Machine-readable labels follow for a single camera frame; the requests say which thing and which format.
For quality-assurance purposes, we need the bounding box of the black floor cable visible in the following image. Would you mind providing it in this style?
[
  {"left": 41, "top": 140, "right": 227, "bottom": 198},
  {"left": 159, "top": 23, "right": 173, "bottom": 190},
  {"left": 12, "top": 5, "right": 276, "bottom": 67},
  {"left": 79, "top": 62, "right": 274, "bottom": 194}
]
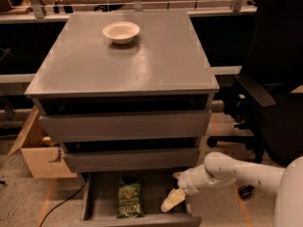
[{"left": 38, "top": 183, "right": 87, "bottom": 227}]

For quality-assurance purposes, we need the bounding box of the green jalapeno chip bag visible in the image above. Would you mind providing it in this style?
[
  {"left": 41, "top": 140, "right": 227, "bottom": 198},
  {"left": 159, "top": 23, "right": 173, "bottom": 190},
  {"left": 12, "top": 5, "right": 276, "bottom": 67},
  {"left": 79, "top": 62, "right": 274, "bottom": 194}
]
[{"left": 117, "top": 178, "right": 145, "bottom": 218}]

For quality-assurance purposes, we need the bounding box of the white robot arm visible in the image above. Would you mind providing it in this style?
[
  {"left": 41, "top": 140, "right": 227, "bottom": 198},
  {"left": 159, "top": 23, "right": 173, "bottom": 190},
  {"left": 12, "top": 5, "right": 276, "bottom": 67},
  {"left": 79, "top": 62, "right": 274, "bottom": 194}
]
[{"left": 161, "top": 151, "right": 303, "bottom": 227}]

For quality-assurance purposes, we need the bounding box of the grey drawer cabinet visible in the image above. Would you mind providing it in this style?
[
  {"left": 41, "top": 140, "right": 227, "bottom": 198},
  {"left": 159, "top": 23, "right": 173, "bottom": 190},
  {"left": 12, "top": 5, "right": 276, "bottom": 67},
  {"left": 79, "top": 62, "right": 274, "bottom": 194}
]
[{"left": 24, "top": 10, "right": 221, "bottom": 227}]

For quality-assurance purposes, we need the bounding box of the top grey drawer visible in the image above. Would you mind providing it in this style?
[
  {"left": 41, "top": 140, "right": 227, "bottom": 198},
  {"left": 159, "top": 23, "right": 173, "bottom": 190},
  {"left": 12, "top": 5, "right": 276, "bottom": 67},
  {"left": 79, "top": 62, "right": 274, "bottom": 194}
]
[{"left": 34, "top": 94, "right": 213, "bottom": 143}]

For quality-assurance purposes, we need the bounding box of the black office chair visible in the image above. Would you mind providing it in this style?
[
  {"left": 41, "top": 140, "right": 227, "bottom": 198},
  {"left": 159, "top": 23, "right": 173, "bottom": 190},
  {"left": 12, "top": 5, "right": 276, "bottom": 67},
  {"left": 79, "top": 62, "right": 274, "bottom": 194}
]
[{"left": 206, "top": 0, "right": 303, "bottom": 201}]

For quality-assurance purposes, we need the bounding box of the grey drawer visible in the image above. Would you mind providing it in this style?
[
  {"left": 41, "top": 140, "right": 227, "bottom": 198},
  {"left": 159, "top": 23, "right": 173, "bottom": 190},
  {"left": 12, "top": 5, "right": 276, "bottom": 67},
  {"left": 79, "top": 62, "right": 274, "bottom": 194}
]
[
  {"left": 63, "top": 138, "right": 199, "bottom": 173},
  {"left": 34, "top": 94, "right": 213, "bottom": 143}
]

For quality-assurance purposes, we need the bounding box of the cardboard box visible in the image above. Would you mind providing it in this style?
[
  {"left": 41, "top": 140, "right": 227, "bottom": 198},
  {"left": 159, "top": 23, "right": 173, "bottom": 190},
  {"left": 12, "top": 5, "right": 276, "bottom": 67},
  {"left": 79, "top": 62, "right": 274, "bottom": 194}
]
[{"left": 9, "top": 107, "right": 77, "bottom": 179}]

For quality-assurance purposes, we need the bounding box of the white paper bowl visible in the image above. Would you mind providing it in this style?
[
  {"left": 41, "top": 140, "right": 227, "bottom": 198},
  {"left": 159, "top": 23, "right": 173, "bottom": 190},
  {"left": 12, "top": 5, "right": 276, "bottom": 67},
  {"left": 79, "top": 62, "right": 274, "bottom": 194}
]
[{"left": 102, "top": 22, "right": 140, "bottom": 44}]

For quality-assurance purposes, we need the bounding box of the middle grey drawer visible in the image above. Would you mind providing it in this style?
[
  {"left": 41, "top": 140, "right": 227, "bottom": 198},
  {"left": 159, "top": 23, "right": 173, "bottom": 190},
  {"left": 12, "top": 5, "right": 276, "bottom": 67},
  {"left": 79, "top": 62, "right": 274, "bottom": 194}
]
[{"left": 63, "top": 138, "right": 199, "bottom": 173}]

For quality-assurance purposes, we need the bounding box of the open bottom drawer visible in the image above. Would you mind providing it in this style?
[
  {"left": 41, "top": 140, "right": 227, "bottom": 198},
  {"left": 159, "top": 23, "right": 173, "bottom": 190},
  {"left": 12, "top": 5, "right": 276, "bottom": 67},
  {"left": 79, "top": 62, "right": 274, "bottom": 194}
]
[{"left": 70, "top": 169, "right": 202, "bottom": 227}]

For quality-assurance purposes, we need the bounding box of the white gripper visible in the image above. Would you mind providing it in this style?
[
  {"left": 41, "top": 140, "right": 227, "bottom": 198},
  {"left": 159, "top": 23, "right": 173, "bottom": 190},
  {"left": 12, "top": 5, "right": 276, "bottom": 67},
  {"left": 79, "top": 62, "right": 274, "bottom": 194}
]
[{"left": 161, "top": 165, "right": 211, "bottom": 213}]

